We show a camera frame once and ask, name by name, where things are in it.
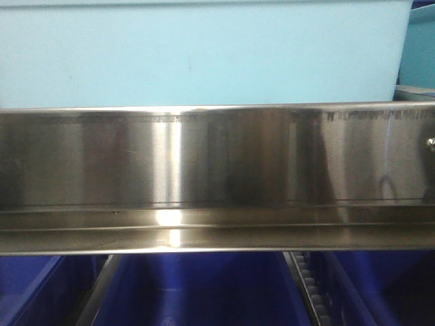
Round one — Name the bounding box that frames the light blue plastic bin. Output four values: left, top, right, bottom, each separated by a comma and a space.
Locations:
1, 1, 411, 109

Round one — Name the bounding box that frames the blue bin lower left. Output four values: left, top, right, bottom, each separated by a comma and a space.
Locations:
1, 256, 73, 325

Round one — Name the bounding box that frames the blue bin lower centre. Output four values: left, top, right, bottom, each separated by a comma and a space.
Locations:
94, 252, 310, 325

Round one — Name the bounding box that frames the stainless steel shelf rail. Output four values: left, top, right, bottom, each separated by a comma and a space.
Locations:
1, 98, 434, 255

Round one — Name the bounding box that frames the roller track right lower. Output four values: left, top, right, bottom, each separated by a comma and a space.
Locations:
288, 251, 332, 326

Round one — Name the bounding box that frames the teal bin right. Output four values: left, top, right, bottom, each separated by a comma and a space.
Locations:
397, 1, 434, 88

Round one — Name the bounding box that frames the blue bin lower right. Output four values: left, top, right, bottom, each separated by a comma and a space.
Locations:
323, 251, 434, 325

